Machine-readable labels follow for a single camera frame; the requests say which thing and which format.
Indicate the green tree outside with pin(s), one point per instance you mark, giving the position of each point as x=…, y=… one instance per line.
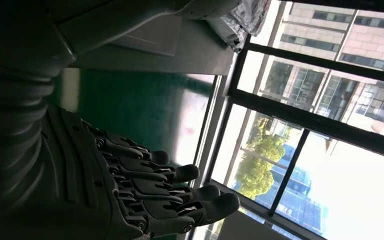
x=261, y=159

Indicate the aluminium conveyor frame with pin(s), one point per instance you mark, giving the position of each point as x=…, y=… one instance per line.
x=208, y=126

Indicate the dark green table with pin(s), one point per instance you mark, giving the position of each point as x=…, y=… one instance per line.
x=202, y=58

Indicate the beige building outside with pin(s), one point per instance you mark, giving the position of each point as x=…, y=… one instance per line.
x=344, y=66

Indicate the black scanning machine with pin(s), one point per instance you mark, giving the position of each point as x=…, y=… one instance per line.
x=152, y=36

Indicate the crumpled grey poly mailer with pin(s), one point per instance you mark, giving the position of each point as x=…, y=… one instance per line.
x=248, y=16

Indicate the green conveyor belt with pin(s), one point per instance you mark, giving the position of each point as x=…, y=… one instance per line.
x=129, y=106

